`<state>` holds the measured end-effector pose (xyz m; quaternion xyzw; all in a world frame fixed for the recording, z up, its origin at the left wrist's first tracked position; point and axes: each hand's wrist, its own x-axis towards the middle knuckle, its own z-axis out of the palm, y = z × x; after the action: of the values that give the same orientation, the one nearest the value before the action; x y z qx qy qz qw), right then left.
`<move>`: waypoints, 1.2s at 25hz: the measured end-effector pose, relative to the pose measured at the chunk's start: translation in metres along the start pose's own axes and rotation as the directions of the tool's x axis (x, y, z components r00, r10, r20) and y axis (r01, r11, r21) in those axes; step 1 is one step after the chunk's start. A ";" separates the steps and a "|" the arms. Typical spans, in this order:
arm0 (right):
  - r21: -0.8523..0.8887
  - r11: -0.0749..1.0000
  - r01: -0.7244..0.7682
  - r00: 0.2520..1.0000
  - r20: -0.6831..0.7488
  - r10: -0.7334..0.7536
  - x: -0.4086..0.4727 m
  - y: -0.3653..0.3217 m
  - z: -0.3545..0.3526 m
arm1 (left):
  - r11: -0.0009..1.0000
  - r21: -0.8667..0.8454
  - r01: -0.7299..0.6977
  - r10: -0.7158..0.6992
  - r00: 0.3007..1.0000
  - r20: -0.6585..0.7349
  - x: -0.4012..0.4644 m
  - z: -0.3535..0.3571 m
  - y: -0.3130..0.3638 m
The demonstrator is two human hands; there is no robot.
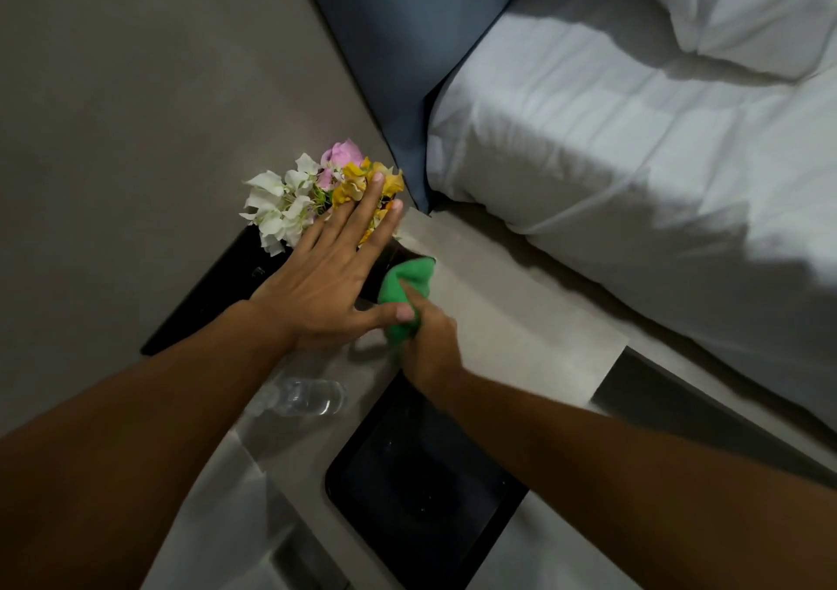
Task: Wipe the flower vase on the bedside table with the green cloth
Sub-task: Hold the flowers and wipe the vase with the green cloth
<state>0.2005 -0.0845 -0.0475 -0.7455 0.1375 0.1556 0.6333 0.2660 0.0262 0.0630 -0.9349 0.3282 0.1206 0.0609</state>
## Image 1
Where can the person's left hand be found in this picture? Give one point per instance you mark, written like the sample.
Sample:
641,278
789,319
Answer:
320,288

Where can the person's right hand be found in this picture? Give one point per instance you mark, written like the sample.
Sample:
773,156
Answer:
433,347

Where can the person's right thumb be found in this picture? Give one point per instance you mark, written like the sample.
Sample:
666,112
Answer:
413,302

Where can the person's left middle finger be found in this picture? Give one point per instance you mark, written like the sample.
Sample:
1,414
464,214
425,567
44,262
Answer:
361,210

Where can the person's left thumb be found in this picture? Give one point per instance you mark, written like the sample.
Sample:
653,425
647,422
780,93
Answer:
389,313

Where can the person's left little finger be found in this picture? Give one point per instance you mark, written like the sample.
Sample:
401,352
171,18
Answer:
311,230

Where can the green cleaning cloth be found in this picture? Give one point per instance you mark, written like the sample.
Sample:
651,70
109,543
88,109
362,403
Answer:
402,282

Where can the black flower vase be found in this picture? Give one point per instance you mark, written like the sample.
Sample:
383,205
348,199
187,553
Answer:
384,270

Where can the person's right forearm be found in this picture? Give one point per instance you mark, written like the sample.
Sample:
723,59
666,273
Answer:
628,478

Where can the person's left forearm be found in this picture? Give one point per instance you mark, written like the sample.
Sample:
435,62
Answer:
137,439

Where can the white pink yellow flower bouquet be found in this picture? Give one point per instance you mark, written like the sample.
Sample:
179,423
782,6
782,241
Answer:
288,200

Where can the clear plastic bottle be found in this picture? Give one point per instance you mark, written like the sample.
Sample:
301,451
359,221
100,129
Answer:
304,396

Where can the black flat panel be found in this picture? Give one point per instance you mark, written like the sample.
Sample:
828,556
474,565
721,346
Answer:
209,302

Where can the black rectangular tray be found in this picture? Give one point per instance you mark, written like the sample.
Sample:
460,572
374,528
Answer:
418,485

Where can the blue padded headboard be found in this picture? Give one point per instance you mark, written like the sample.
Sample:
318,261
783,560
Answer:
405,40

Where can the white pillow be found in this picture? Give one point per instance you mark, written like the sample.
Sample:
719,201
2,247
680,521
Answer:
752,7

